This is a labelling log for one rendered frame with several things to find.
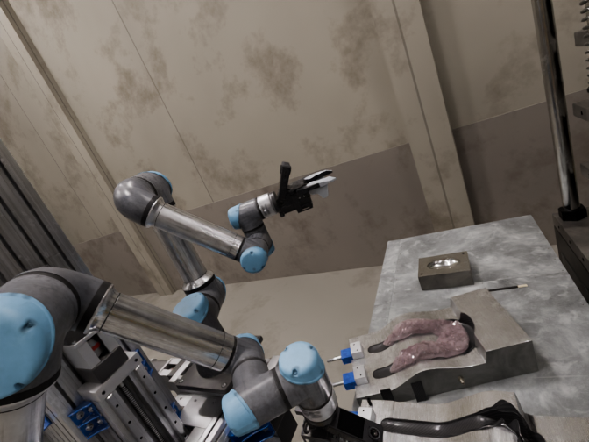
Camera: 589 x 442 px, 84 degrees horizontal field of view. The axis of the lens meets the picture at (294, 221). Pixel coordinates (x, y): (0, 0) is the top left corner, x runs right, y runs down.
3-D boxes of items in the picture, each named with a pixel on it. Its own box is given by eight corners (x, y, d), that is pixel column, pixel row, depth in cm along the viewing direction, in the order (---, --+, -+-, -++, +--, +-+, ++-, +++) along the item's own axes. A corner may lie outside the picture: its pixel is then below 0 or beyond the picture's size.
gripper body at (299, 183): (313, 197, 111) (280, 210, 112) (303, 175, 107) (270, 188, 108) (315, 207, 104) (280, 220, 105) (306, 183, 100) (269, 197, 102)
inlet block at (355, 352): (329, 372, 114) (324, 360, 112) (329, 361, 119) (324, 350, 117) (366, 363, 111) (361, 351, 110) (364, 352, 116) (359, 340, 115)
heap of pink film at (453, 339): (392, 379, 98) (384, 359, 96) (381, 338, 115) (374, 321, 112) (481, 357, 93) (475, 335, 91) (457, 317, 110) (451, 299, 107)
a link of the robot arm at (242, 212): (238, 227, 113) (228, 205, 111) (268, 216, 112) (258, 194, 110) (235, 236, 106) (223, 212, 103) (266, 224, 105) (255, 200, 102)
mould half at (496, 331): (362, 411, 99) (350, 384, 96) (353, 350, 123) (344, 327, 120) (538, 371, 89) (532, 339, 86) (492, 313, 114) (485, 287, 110)
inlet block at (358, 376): (330, 399, 104) (324, 386, 102) (330, 386, 109) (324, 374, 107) (371, 389, 101) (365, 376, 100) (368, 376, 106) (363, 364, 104)
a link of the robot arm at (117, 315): (18, 295, 62) (246, 372, 78) (-18, 324, 51) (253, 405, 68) (46, 241, 61) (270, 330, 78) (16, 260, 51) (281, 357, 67)
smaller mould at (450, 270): (422, 290, 139) (417, 276, 137) (422, 271, 152) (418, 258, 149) (474, 284, 130) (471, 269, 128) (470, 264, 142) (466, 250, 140)
